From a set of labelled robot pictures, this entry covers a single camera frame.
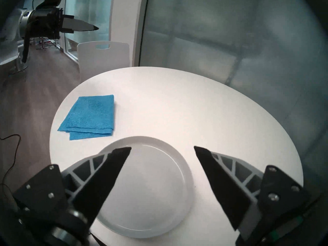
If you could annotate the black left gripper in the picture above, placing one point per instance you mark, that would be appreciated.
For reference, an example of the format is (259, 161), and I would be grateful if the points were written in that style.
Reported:
(46, 22)

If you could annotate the blue cloth napkin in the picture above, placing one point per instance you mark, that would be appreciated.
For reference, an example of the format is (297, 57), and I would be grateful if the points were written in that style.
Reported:
(89, 114)

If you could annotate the white plastic chair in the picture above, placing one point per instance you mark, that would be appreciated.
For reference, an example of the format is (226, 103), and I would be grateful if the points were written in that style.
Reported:
(102, 61)

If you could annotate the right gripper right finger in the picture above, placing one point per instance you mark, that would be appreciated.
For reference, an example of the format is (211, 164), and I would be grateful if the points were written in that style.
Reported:
(230, 191)

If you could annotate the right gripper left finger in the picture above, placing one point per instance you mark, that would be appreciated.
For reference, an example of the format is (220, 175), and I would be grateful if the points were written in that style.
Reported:
(97, 186)

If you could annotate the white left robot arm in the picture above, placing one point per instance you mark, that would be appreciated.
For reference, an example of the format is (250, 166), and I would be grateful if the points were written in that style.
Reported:
(24, 20)

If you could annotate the white round pedestal table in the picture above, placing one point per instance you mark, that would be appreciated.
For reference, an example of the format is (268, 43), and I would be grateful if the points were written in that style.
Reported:
(19, 67)

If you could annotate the grey round plate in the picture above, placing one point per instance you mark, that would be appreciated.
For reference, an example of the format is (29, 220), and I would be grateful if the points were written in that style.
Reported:
(153, 186)

